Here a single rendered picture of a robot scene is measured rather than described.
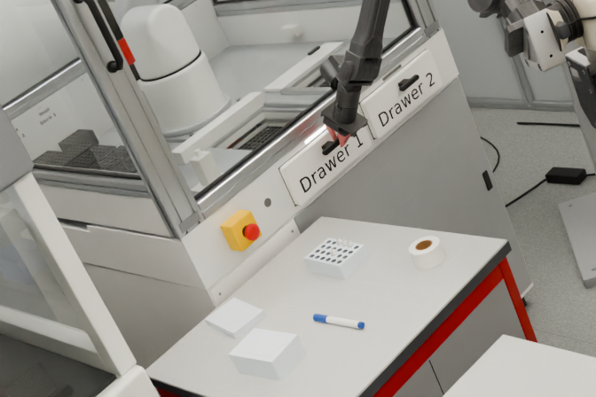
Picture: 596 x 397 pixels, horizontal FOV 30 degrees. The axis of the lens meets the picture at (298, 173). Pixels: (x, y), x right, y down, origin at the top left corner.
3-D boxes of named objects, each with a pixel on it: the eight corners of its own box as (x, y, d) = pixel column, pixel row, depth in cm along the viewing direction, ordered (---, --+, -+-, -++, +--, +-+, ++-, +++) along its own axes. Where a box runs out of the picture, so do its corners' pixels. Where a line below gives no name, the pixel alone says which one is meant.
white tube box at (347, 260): (370, 258, 249) (364, 245, 248) (345, 280, 245) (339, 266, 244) (333, 250, 259) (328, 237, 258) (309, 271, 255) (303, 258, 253)
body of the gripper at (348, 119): (335, 104, 275) (339, 82, 270) (368, 125, 272) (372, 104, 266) (318, 117, 272) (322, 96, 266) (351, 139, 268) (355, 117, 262)
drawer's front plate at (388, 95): (443, 84, 305) (430, 49, 301) (379, 139, 290) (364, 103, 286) (438, 84, 307) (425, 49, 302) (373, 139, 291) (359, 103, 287)
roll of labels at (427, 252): (408, 267, 240) (402, 252, 238) (428, 248, 243) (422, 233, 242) (431, 272, 234) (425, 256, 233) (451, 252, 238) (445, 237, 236)
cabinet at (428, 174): (544, 298, 344) (462, 72, 312) (333, 535, 289) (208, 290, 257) (333, 262, 415) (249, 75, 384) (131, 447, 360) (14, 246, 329)
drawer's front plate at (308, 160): (372, 144, 288) (357, 107, 284) (300, 206, 273) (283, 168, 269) (368, 144, 290) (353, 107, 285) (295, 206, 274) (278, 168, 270)
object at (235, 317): (266, 315, 245) (263, 309, 244) (236, 338, 241) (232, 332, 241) (236, 302, 256) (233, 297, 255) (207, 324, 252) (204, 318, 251)
